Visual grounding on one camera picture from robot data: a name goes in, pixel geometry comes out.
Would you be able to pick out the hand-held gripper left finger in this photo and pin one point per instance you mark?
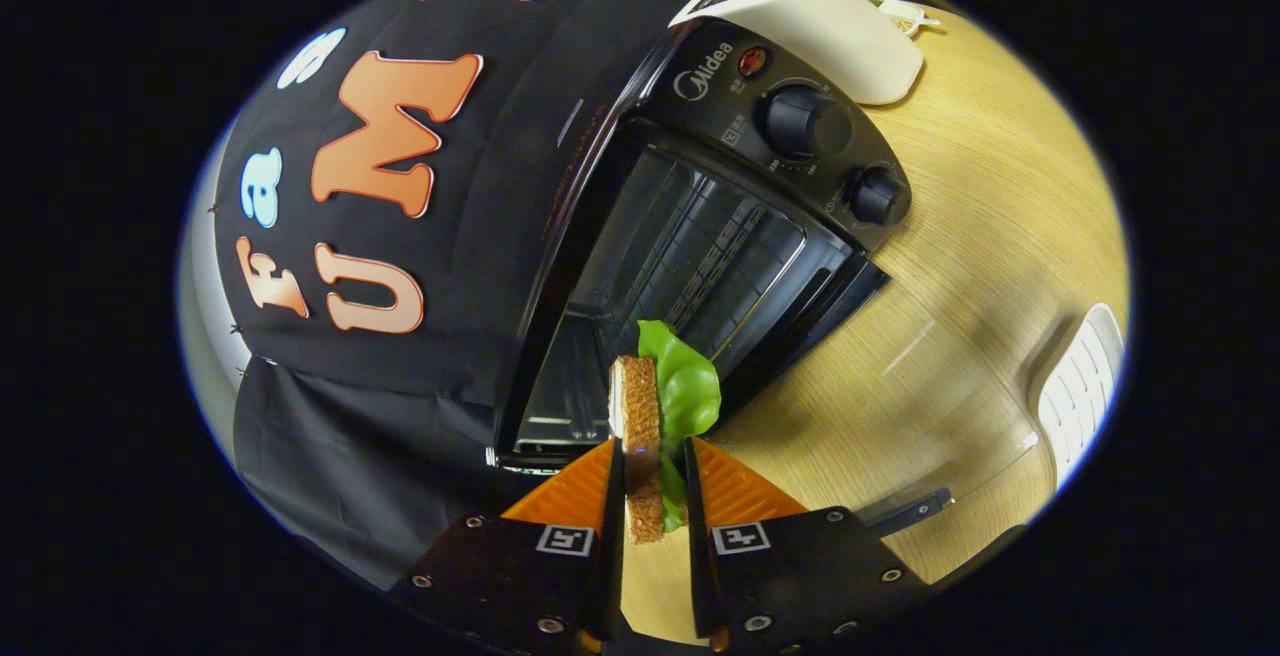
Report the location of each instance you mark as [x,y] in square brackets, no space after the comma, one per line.
[500,576]

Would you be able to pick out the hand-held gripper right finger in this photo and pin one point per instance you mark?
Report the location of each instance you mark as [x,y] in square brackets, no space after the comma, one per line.
[800,576]

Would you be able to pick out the sandwich with green lettuce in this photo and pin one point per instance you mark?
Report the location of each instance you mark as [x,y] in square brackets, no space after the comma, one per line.
[640,406]

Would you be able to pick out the black toaster oven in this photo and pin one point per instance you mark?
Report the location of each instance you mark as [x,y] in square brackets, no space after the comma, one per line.
[720,116]

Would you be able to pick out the white pop-up toaster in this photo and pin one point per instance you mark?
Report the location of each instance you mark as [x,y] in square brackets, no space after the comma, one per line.
[830,26]

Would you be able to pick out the black backdrop cloth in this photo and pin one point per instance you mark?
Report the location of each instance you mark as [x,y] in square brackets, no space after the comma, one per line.
[480,236]

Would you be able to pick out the small white and green packet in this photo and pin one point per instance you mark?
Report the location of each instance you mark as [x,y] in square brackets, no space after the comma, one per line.
[905,16]

